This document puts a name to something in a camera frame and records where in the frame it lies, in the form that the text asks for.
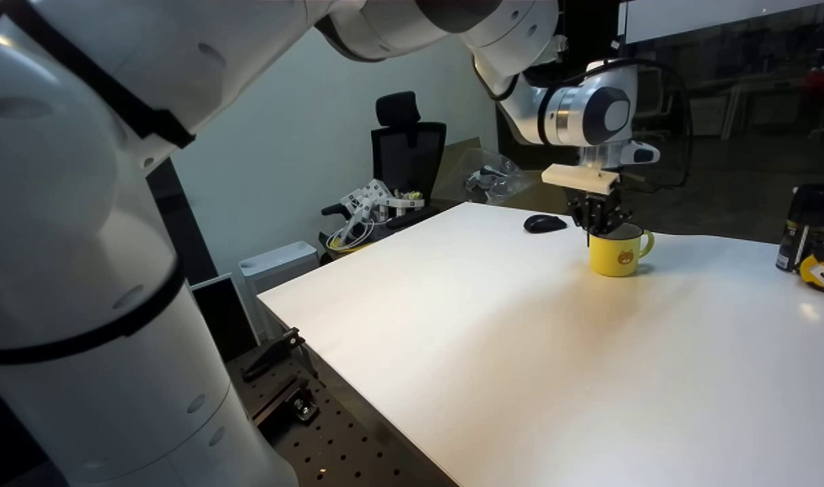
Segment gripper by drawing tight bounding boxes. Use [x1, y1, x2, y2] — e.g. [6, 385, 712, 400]
[565, 187, 632, 238]

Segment yellow mug with bear print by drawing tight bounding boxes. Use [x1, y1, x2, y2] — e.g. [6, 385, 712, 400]
[589, 223, 656, 278]

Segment black computer mouse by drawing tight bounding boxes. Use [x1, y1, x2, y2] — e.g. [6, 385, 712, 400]
[524, 214, 569, 235]

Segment clear plastic bag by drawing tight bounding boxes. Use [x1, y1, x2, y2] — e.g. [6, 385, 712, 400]
[464, 149, 536, 206]

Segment cardboard box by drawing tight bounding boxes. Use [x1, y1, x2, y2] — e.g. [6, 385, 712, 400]
[430, 137, 502, 205]

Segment black office chair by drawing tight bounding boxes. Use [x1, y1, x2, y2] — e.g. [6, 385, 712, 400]
[319, 91, 448, 264]

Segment black spray can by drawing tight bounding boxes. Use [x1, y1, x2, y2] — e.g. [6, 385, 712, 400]
[775, 183, 824, 275]

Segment white board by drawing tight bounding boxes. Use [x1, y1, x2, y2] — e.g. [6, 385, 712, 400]
[618, 0, 824, 45]

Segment white box appliance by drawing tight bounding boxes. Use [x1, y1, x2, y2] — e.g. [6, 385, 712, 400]
[239, 241, 321, 339]

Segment black clamp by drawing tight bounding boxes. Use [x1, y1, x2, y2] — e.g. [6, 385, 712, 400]
[241, 327, 320, 425]

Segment black flat panel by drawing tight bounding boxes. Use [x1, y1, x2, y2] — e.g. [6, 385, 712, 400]
[190, 273, 259, 364]

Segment white marker blocks with cables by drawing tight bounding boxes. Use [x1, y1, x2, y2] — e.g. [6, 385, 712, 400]
[326, 179, 427, 252]

